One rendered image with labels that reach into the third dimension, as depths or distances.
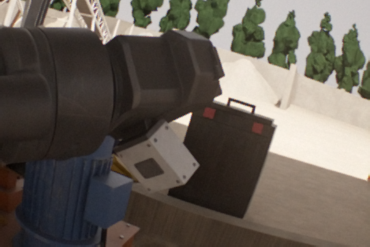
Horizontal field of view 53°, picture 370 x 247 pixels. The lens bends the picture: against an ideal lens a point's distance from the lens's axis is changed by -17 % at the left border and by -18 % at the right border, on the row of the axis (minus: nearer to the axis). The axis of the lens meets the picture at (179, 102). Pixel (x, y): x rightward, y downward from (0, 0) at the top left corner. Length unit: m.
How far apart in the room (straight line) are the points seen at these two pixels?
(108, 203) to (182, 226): 1.60
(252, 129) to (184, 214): 0.63
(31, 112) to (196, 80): 0.13
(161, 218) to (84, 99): 2.28
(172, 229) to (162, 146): 2.21
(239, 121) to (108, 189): 1.72
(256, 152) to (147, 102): 2.27
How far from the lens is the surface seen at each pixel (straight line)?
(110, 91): 0.26
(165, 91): 0.28
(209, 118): 2.58
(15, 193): 1.29
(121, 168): 2.89
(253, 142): 2.53
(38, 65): 0.23
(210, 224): 2.44
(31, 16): 5.24
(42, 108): 0.20
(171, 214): 2.48
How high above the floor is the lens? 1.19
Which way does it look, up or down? 5 degrees down
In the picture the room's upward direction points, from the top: 16 degrees clockwise
